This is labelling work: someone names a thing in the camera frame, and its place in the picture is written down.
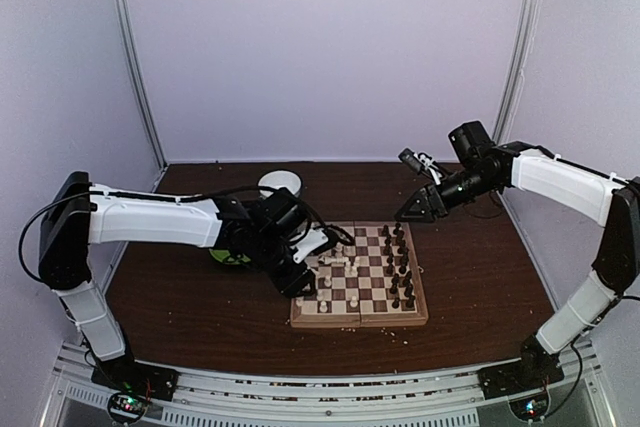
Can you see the white ceramic bowl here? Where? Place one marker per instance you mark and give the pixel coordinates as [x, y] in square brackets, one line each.
[279, 179]

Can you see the aluminium front rail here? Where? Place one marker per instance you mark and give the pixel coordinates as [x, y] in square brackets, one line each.
[445, 397]

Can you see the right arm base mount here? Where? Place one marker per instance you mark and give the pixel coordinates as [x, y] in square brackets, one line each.
[512, 378]

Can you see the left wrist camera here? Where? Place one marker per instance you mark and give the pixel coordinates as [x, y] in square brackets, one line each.
[280, 214]

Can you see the wooden chess board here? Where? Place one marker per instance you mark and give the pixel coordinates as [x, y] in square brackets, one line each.
[384, 276]

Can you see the right aluminium frame post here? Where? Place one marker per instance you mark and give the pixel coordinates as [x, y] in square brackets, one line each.
[515, 74]

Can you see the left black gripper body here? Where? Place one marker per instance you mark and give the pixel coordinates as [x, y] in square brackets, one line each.
[265, 257]

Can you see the aluminium frame post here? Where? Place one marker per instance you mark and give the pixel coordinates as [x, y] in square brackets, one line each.
[515, 74]
[137, 82]

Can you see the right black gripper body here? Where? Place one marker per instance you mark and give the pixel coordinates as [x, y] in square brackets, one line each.
[474, 187]

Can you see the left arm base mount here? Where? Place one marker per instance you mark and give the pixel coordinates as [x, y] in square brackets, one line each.
[142, 380]

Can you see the green plastic plate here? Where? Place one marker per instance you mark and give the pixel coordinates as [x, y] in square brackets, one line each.
[225, 257]

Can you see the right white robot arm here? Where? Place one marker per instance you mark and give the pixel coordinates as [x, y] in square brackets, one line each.
[600, 218]

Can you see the white chess piece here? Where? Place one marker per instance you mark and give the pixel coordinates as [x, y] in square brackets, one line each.
[330, 260]

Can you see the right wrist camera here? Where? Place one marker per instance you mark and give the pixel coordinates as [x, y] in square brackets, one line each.
[470, 142]

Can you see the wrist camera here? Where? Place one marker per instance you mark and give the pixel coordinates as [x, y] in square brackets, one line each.
[470, 142]
[280, 214]

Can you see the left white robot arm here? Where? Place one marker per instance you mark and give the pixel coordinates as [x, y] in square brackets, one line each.
[85, 213]

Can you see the left aluminium frame post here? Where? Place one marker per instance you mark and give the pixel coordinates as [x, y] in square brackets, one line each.
[137, 82]

